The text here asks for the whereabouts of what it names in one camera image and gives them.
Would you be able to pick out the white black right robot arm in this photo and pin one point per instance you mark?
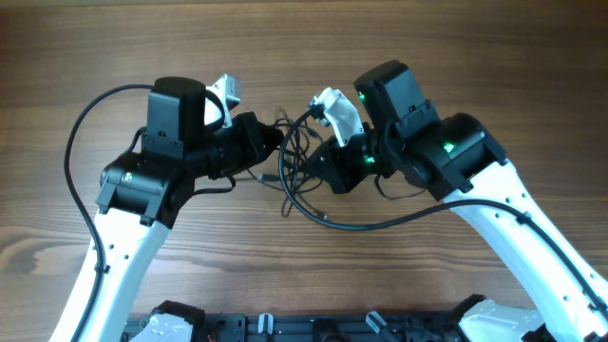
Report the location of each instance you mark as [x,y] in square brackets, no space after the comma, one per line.
[394,128]

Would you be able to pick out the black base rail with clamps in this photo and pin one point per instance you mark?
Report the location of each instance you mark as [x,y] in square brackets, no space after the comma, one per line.
[266,327]

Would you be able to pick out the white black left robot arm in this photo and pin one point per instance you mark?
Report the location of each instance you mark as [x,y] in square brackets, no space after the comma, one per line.
[189,134]

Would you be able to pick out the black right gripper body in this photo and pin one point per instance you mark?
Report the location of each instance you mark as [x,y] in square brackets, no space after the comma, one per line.
[331,167]

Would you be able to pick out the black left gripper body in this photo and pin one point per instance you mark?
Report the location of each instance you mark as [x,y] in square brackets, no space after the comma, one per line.
[256,138]

